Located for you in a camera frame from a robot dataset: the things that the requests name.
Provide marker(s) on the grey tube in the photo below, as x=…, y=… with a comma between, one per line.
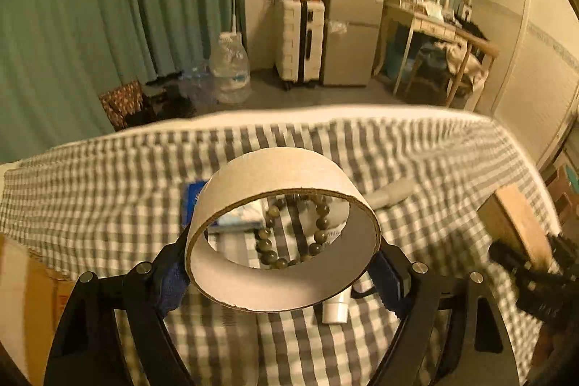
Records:
x=389, y=194

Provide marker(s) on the black clothing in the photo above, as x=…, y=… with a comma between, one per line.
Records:
x=472, y=28

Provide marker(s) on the white tape roll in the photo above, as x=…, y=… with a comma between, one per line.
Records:
x=280, y=169

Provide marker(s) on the white tube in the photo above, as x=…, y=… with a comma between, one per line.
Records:
x=337, y=307

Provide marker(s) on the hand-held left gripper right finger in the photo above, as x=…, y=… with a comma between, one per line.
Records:
x=389, y=277

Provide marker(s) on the white suitcase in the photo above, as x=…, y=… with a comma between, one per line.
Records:
x=291, y=38

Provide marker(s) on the black bag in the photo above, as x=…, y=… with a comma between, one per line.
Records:
x=167, y=105

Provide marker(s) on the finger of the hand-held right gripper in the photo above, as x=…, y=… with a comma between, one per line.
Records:
x=506, y=257
x=563, y=246

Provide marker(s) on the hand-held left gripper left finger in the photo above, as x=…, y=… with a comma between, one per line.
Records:
x=169, y=291

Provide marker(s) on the large clear water jug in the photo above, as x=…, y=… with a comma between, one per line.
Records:
x=230, y=67

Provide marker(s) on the beige box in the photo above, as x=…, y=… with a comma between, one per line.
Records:
x=520, y=223

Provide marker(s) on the brown cardboard box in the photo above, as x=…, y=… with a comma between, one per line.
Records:
x=27, y=291

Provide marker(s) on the pack of water bottles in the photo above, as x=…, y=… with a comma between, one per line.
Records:
x=194, y=85

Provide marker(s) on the wooden chair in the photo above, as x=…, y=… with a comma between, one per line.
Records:
x=481, y=47

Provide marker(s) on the checked blanket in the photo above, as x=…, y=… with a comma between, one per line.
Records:
x=135, y=187

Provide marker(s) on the beige cloth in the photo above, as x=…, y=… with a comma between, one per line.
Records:
x=461, y=60

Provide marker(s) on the patterned gift bag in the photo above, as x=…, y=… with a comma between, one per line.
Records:
x=122, y=103

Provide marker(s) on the grey mini fridge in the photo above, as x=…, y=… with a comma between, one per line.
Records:
x=350, y=33

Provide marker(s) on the cream dressing table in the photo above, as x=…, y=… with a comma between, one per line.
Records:
x=420, y=22

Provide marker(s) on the white and blue packet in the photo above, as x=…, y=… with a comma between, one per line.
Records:
x=239, y=218

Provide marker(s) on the wide green curtain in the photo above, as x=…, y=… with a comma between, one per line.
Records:
x=113, y=6

